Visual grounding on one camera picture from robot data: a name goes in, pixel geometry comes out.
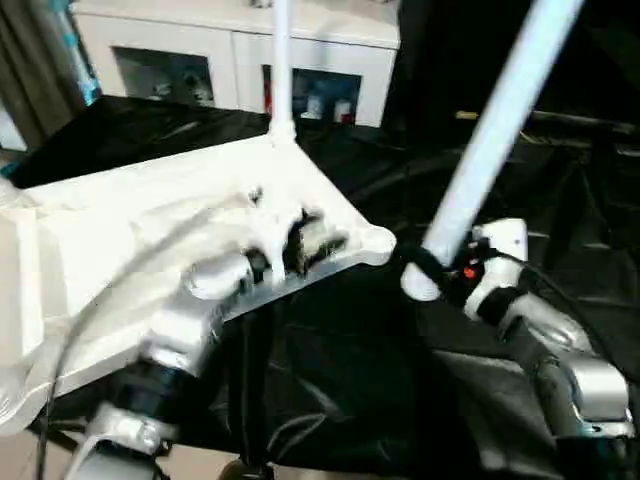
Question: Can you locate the white plastic table top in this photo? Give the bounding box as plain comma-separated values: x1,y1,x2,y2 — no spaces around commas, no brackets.
0,133,398,438

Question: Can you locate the white plastic table leg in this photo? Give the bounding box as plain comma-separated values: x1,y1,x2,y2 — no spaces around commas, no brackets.
400,0,586,303
0,180,39,216
266,0,300,151

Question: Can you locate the white glass-door cabinet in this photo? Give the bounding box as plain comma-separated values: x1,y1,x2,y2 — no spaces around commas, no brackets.
70,0,401,129

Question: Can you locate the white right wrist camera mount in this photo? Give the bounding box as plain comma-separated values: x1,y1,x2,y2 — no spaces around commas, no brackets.
462,218,531,323

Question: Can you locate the black table mat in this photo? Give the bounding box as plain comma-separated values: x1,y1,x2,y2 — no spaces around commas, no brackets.
0,95,640,476

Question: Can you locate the teal plastic object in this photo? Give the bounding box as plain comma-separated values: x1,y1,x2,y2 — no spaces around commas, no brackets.
55,0,103,107

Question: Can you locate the grey curtain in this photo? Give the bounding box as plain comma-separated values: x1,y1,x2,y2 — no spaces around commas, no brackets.
0,0,86,143

